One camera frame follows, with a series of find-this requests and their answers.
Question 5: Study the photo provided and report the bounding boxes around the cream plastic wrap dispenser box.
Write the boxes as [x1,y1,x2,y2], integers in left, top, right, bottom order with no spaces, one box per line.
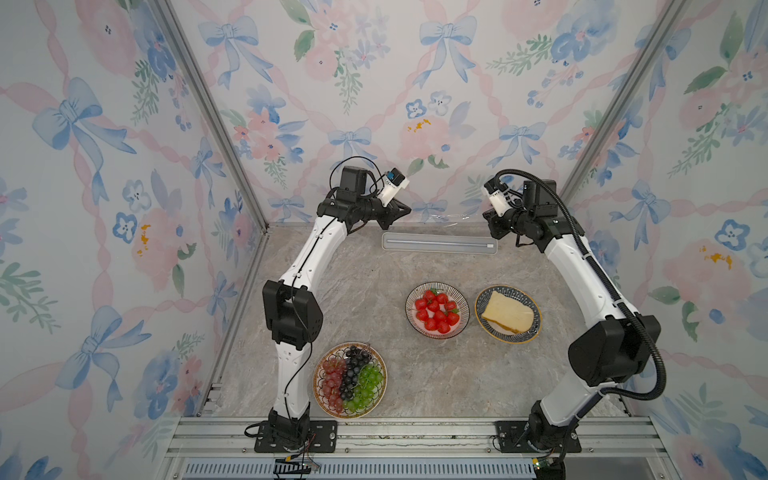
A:
[382,232,498,255]

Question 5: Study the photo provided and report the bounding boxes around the glass bowl with striped rim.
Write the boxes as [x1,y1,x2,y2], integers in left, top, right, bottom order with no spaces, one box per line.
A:
[405,282,470,340]

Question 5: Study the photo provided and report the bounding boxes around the dark blue yellow-rimmed plate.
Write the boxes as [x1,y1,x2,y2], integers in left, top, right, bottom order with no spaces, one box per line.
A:
[474,284,542,344]

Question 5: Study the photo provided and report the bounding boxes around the round plate with grapes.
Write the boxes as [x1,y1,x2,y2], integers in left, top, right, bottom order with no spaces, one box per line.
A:
[311,341,389,420]

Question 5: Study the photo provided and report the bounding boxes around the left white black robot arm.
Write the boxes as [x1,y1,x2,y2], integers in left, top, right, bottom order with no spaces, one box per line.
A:
[255,167,411,453]

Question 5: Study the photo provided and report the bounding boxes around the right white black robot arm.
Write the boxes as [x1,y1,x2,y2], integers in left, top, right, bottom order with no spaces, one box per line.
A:
[483,175,667,452]

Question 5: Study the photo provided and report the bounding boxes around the slice of bread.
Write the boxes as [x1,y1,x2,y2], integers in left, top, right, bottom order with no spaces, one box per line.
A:
[481,291,534,334]

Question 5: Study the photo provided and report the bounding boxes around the red strawberries pile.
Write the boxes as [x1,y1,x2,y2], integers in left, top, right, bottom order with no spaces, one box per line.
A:
[410,287,462,337]

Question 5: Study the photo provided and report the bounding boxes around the mixed colour grapes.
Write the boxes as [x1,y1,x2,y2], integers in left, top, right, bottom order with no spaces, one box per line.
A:
[317,345,385,415]

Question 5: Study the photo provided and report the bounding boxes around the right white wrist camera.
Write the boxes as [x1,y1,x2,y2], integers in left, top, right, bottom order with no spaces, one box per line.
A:
[484,177,511,217]

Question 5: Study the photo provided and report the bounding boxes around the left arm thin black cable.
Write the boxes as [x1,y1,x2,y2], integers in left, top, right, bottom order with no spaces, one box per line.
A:
[244,155,391,438]

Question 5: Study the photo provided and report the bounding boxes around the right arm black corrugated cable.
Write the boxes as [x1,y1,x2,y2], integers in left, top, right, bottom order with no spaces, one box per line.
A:
[493,168,668,421]

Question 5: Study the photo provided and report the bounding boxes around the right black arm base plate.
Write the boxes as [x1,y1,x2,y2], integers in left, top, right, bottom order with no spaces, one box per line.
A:
[494,420,582,455]

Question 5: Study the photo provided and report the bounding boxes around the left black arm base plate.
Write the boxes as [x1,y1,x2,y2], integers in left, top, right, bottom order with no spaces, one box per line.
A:
[253,419,338,454]

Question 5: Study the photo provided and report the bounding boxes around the aluminium mounting rail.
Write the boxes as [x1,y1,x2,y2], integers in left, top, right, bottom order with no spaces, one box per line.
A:
[155,417,681,479]

